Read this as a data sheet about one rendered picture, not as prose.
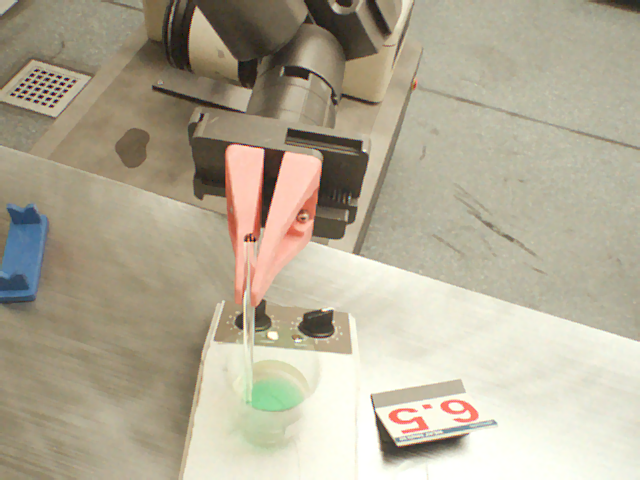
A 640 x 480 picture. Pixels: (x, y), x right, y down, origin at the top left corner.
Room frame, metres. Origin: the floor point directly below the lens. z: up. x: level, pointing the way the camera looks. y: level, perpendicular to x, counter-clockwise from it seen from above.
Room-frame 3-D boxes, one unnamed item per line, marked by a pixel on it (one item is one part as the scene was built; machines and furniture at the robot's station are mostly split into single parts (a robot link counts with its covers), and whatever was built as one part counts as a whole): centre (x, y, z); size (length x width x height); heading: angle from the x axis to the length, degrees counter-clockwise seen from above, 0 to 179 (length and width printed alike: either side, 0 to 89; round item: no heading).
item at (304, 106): (0.28, 0.04, 1.01); 0.10 x 0.07 x 0.07; 91
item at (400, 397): (0.23, -0.12, 0.77); 0.09 x 0.06 x 0.04; 111
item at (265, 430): (0.17, 0.02, 0.88); 0.07 x 0.06 x 0.08; 88
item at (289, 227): (0.21, 0.04, 1.01); 0.09 x 0.07 x 0.07; 1
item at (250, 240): (0.17, 0.03, 0.95); 0.01 x 0.01 x 0.20; 6
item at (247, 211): (0.21, 0.02, 1.01); 0.09 x 0.07 x 0.07; 1
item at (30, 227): (0.32, 0.29, 0.77); 0.10 x 0.03 x 0.04; 16
